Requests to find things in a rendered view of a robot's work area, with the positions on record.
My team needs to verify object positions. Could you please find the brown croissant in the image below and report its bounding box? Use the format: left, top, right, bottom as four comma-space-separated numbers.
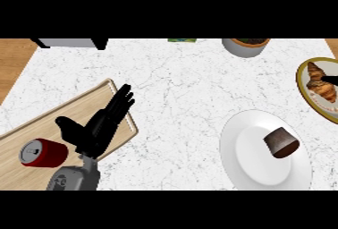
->
305, 61, 338, 105

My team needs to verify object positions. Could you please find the dark brown cupcake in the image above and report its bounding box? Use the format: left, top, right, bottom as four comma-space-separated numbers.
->
262, 126, 301, 159

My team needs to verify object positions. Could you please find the white plant pot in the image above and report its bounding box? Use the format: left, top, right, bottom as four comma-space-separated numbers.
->
220, 38, 271, 59

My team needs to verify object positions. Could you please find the green box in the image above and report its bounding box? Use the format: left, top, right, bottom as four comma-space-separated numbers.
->
166, 38, 197, 43

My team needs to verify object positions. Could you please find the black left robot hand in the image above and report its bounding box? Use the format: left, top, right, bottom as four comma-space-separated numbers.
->
54, 83, 135, 160

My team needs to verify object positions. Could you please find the pale wooden cutting board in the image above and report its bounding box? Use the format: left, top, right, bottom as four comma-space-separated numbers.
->
0, 78, 140, 191

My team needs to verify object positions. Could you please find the red can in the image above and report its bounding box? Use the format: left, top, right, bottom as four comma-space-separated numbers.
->
19, 138, 69, 168

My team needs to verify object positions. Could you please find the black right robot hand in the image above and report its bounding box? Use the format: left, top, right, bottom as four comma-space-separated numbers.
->
320, 74, 338, 87

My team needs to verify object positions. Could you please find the white shallow bowl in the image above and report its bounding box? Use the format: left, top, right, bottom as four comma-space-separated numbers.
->
218, 109, 314, 191

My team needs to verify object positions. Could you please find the gold-rimmed plate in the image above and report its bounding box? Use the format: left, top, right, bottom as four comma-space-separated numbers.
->
293, 56, 338, 124

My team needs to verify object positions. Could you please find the grey and black appliance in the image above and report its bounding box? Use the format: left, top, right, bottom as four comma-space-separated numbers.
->
29, 38, 109, 51

